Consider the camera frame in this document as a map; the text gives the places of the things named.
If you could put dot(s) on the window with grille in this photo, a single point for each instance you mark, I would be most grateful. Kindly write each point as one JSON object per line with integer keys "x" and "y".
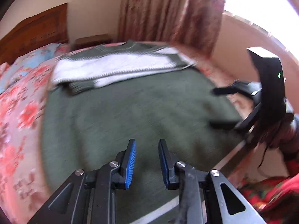
{"x": 277, "y": 17}

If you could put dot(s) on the red patterned clothing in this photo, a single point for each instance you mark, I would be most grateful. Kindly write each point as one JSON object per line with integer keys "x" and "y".
{"x": 276, "y": 198}

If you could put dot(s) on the green knit sweater white sleeves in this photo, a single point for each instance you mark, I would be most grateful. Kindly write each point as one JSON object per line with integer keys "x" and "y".
{"x": 102, "y": 97}

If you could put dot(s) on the dark wooden nightstand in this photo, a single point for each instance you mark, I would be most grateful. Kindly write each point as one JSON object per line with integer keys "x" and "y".
{"x": 90, "y": 41}

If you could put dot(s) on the large wooden headboard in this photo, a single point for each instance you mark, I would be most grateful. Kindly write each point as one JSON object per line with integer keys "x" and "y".
{"x": 34, "y": 32}

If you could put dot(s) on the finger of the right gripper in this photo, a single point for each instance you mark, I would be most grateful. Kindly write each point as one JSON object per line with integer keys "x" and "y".
{"x": 236, "y": 125}
{"x": 245, "y": 88}

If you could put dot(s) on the pink floral curtain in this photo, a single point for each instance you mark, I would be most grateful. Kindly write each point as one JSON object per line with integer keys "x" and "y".
{"x": 195, "y": 23}

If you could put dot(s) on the light blue floral folded quilt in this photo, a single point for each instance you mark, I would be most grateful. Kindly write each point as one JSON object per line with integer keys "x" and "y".
{"x": 26, "y": 63}

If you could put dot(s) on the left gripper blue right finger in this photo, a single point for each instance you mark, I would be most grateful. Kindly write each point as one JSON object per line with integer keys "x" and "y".
{"x": 168, "y": 166}

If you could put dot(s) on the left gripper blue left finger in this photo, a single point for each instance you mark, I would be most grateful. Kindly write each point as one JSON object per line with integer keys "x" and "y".
{"x": 128, "y": 163}

